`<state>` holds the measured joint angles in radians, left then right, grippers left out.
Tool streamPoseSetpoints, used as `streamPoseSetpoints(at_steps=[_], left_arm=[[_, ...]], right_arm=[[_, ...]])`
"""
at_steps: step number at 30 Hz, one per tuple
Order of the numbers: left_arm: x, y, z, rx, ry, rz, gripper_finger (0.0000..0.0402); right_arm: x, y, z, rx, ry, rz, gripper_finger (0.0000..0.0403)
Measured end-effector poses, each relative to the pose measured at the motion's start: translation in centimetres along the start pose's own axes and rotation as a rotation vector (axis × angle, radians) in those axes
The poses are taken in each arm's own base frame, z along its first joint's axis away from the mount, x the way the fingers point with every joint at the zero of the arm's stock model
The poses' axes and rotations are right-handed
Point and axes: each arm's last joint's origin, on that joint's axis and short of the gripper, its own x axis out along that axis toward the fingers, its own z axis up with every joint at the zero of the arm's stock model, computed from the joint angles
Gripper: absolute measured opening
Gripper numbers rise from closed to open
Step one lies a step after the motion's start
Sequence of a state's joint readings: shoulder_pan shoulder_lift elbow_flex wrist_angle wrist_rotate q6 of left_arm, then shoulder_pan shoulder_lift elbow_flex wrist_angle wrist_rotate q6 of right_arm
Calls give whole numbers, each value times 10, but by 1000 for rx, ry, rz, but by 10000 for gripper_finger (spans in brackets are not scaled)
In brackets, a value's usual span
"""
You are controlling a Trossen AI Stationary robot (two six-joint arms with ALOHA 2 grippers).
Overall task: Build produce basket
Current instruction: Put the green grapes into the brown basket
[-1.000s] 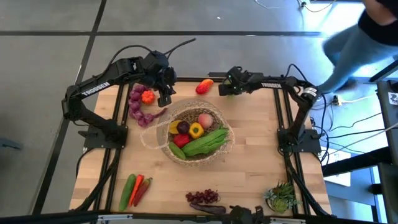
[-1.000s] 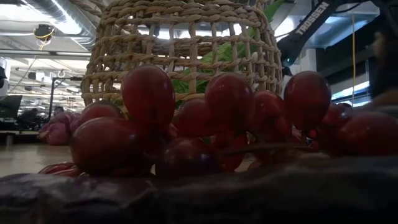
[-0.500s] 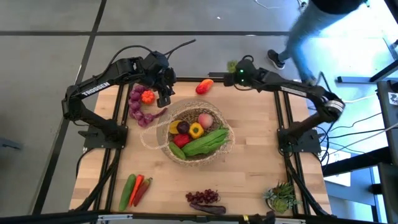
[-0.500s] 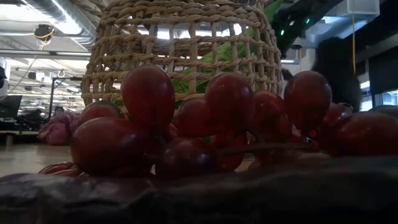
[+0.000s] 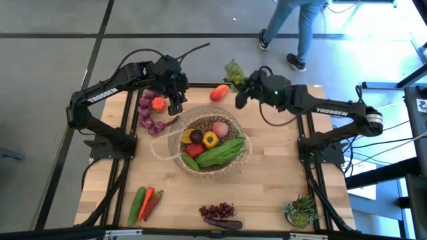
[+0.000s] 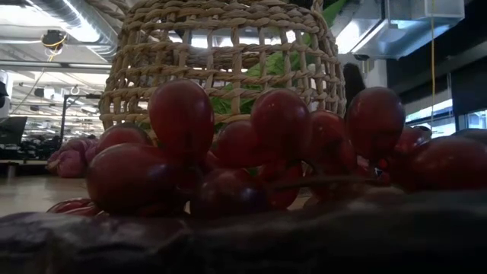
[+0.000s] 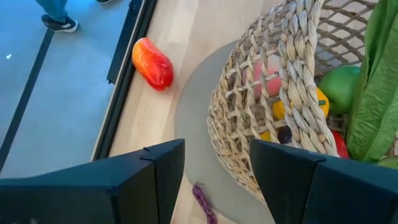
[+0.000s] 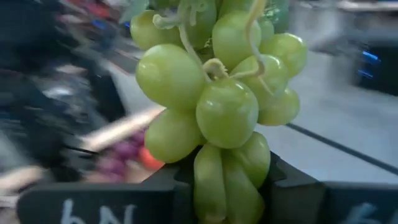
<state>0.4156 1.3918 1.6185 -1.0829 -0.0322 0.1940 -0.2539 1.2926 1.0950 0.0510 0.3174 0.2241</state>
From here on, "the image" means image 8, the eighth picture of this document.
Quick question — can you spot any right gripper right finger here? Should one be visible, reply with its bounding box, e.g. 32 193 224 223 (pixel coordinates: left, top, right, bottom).
262 151 398 224

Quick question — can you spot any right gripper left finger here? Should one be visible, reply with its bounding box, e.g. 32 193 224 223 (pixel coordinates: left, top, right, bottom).
17 151 200 224

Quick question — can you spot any green grape bunch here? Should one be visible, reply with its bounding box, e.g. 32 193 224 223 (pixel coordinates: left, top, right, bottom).
118 0 308 224

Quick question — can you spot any small orange fruit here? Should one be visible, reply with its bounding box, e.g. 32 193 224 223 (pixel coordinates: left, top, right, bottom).
138 145 165 171

